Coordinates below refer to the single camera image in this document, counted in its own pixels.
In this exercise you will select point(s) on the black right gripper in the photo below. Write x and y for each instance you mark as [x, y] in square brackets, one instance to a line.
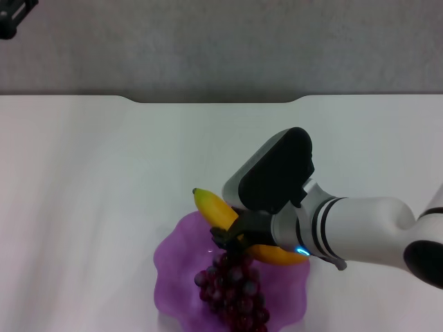
[254, 228]

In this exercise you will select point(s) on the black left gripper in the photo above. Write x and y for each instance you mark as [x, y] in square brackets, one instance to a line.
[7, 24]

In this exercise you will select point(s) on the yellow banana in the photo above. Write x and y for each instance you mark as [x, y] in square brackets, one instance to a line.
[216, 211]

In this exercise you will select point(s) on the red purple grape bunch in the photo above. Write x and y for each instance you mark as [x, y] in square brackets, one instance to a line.
[232, 294]

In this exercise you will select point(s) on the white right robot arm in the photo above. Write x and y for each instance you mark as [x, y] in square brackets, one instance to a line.
[346, 228]

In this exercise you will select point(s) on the purple wavy plastic plate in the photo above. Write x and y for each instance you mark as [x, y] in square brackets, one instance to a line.
[176, 273]

